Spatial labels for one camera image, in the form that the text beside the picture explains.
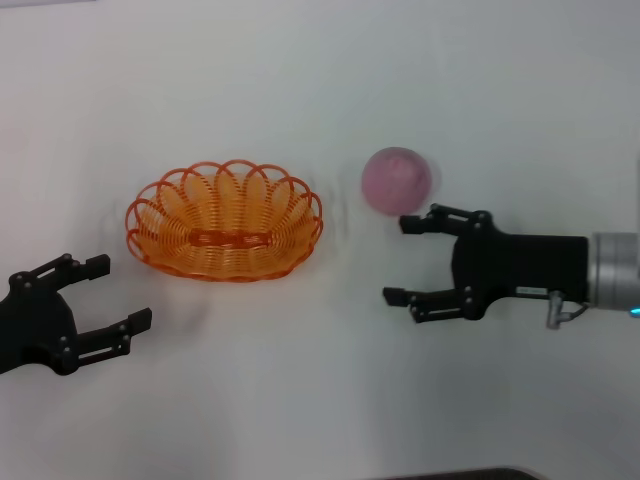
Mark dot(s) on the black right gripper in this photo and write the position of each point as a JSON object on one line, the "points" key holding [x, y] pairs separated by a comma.
{"points": [[520, 267]]}

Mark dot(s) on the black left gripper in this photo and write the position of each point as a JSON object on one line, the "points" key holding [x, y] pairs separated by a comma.
{"points": [[35, 330]]}

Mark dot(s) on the pink peach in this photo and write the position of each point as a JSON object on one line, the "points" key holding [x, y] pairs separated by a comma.
{"points": [[397, 180]]}

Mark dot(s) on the orange plastic woven basket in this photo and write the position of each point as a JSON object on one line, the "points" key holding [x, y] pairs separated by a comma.
{"points": [[225, 215]]}

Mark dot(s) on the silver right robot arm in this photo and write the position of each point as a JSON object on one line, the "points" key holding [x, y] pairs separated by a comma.
{"points": [[612, 270]]}

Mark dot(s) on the black robot torso part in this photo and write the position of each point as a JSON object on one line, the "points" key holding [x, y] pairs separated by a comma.
{"points": [[490, 475]]}

